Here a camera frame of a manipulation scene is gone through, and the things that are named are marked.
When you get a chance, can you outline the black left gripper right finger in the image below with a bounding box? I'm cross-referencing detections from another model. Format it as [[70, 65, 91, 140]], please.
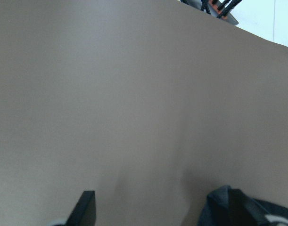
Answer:
[[228, 189, 266, 226]]

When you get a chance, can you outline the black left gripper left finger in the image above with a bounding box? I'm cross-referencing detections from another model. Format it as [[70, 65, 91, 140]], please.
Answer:
[[66, 191, 96, 226]]

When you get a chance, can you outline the black printed t-shirt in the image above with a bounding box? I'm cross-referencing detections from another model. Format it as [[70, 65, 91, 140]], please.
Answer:
[[197, 186, 288, 226]]

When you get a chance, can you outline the brown table mat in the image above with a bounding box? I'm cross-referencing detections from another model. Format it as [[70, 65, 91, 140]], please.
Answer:
[[0, 0, 288, 226]]

